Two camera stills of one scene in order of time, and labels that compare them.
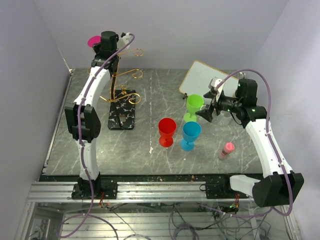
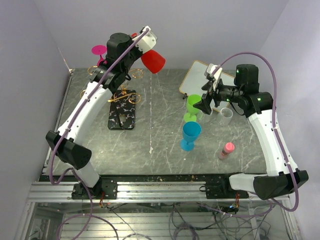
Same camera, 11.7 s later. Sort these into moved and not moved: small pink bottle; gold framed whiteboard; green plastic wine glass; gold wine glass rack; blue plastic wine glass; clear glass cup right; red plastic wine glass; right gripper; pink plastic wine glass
Moved: right gripper; red plastic wine glass; pink plastic wine glass
Not moved: gold wine glass rack; gold framed whiteboard; blue plastic wine glass; clear glass cup right; small pink bottle; green plastic wine glass
